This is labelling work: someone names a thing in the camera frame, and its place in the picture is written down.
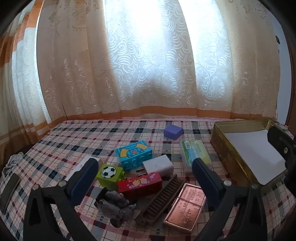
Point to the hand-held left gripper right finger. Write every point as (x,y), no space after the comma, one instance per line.
(205,178)

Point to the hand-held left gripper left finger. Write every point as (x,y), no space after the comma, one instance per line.
(84,178)

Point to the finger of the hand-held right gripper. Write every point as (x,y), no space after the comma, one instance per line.
(281,143)

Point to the green football toy brick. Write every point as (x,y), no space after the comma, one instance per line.
(108,172)

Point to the clear box with green label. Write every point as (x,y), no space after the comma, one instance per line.
(192,148)

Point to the gold tin box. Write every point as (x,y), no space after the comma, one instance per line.
(224,148)

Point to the grey foil figure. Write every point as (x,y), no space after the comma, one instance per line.
(113,204)

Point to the copper metal case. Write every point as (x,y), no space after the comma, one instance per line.
(182,210)

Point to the blue toy brick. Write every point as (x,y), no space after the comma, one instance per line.
(131,153)

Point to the red toy brick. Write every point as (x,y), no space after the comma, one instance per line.
(138,184)

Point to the white paper sheet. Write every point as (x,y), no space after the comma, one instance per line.
(249,150)

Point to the white charger plug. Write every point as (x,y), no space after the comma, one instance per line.
(158,165)

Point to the purple cube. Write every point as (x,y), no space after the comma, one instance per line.
(173,132)

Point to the white lace cloth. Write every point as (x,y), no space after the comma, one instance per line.
(12,160)

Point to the metal curtain hook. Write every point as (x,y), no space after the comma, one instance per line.
(277,39)

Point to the cream lace curtain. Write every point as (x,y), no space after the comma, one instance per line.
(92,69)

